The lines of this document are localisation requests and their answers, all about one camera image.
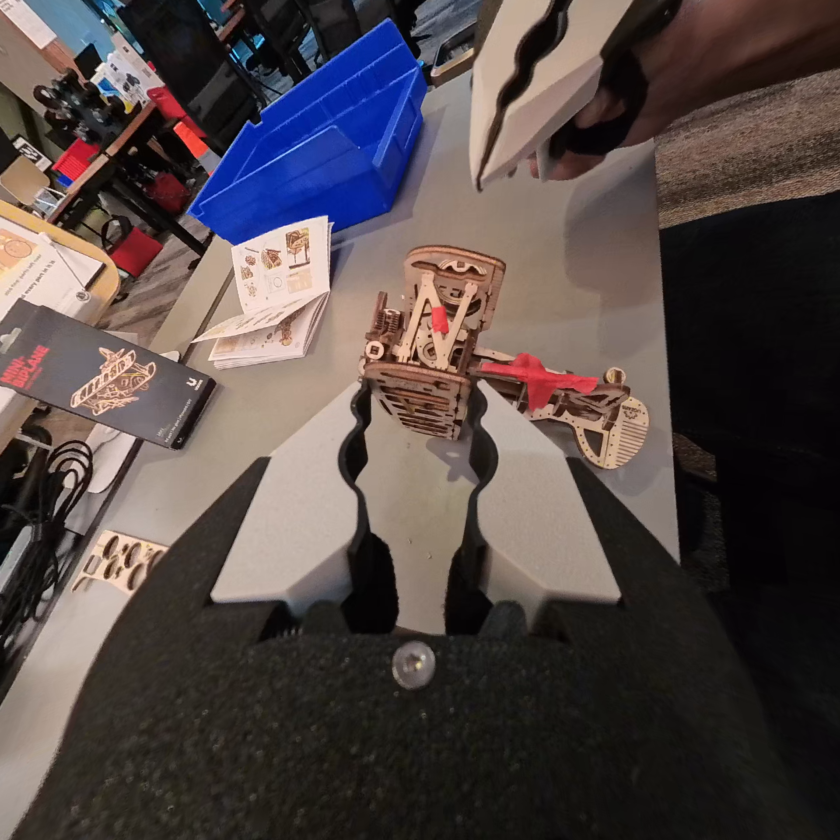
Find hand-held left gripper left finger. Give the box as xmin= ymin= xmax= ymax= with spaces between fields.
xmin=209 ymin=382 xmax=400 ymax=634

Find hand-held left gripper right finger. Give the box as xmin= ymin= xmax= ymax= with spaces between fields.
xmin=448 ymin=379 xmax=622 ymax=634

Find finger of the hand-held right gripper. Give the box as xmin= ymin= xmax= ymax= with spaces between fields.
xmin=481 ymin=0 xmax=632 ymax=190
xmin=470 ymin=0 xmax=560 ymax=191

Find wooden biplane model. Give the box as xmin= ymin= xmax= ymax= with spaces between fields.
xmin=360 ymin=244 xmax=652 ymax=471

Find grey desk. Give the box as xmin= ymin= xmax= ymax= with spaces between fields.
xmin=0 ymin=69 xmax=681 ymax=749

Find person's right hand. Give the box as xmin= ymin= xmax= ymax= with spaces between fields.
xmin=528 ymin=0 xmax=840 ymax=181

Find tan plastic bin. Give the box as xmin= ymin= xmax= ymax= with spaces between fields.
xmin=430 ymin=29 xmax=476 ymax=88

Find large red tape strip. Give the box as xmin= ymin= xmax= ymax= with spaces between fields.
xmin=482 ymin=353 xmax=599 ymax=409

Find wooden parts sheet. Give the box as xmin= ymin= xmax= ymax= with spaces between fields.
xmin=71 ymin=529 xmax=170 ymax=597

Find white plastic device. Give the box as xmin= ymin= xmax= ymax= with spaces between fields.
xmin=85 ymin=420 xmax=142 ymax=494

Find black office chair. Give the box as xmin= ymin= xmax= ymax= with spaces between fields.
xmin=118 ymin=0 xmax=263 ymax=132
xmin=223 ymin=0 xmax=342 ymax=80

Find blue plastic bin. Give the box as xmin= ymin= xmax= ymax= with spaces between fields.
xmin=187 ymin=18 xmax=429 ymax=247

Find black model packaging box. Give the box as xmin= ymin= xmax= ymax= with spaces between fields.
xmin=0 ymin=298 xmax=217 ymax=450

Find black floor mat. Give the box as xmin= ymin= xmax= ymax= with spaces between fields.
xmin=659 ymin=193 xmax=840 ymax=840

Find instruction booklet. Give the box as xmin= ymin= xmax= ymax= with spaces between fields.
xmin=190 ymin=215 xmax=334 ymax=371

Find red fabric bag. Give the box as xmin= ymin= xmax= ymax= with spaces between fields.
xmin=98 ymin=217 xmax=165 ymax=280

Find orange traffic cone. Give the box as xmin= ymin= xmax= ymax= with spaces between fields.
xmin=172 ymin=121 xmax=214 ymax=158

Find instruction poster board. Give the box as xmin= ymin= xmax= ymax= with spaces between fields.
xmin=0 ymin=199 xmax=122 ymax=431

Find wooden workbench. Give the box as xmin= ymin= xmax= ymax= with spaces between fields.
xmin=46 ymin=98 xmax=214 ymax=260

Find white product box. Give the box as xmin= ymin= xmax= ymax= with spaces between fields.
xmin=88 ymin=46 xmax=148 ymax=109

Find cluster of black devices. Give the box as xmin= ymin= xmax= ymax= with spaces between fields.
xmin=33 ymin=72 xmax=122 ymax=142

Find black cables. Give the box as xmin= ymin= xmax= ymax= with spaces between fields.
xmin=0 ymin=440 xmax=96 ymax=657

